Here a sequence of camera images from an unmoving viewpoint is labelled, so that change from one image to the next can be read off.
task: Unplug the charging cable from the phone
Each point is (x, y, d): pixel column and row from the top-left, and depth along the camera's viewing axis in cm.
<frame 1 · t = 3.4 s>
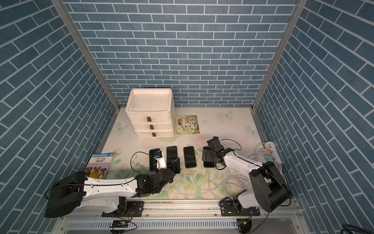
left hand: (177, 162, 80), fingers open
right hand: (210, 155, 91), fingers open
white three-drawer storage box: (150, 111, 86), point 25 cm above the table
colourful children's picture book: (187, 125, 111), on the table
phone light case: (174, 152, 96), on the table
phone pink case: (189, 156, 97), on the table

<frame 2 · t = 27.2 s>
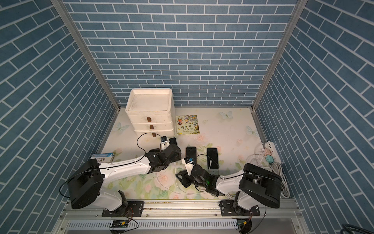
left hand: (179, 154, 86), fingers open
right hand: (177, 176, 80), fingers open
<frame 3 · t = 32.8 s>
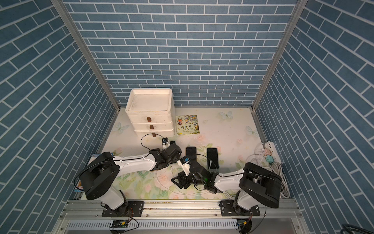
left hand: (177, 156, 90), fingers open
right hand: (175, 179, 79), fingers open
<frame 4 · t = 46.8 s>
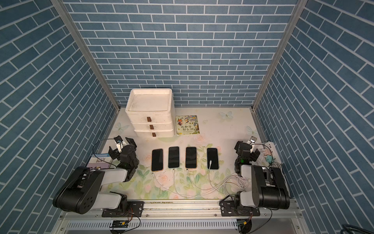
left hand: (122, 141, 86), fingers open
right hand: (250, 145, 91), fingers open
phone from left: (157, 163, 91), on the table
